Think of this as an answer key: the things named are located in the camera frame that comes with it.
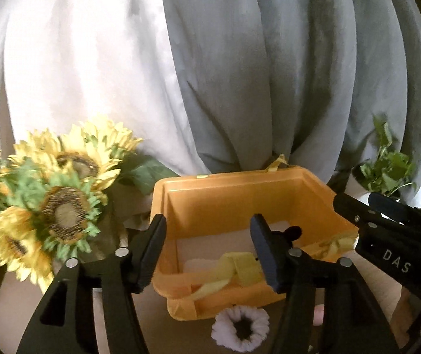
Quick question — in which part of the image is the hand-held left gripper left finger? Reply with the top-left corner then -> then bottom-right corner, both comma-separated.
15,214 -> 167,354

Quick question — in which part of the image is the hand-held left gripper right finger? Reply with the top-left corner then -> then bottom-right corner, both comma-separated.
250,214 -> 400,354

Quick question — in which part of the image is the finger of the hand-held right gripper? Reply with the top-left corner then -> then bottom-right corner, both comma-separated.
367,192 -> 419,224
333,192 -> 382,234

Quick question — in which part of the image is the yellow plastic storage bin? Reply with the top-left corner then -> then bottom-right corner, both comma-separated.
149,165 -> 360,321

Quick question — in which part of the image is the small pink soft item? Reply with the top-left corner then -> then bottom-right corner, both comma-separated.
312,303 -> 326,327

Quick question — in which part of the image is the white plant pot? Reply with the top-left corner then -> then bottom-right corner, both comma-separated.
348,166 -> 384,201

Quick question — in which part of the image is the yellow ribbon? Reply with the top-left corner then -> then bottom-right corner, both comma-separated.
313,233 -> 359,262
265,154 -> 289,173
191,252 -> 267,300

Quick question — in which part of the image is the green leafy plant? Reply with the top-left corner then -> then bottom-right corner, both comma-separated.
358,115 -> 417,197

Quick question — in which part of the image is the white fluffy scrunchie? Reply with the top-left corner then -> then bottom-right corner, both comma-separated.
211,306 -> 271,352

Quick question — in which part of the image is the artificial sunflower bouquet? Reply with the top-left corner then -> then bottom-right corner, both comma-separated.
0,116 -> 180,293

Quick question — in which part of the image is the grey curtain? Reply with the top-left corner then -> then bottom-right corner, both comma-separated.
159,0 -> 421,208

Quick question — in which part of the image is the white curtain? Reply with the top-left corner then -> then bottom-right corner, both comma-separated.
0,0 -> 211,183

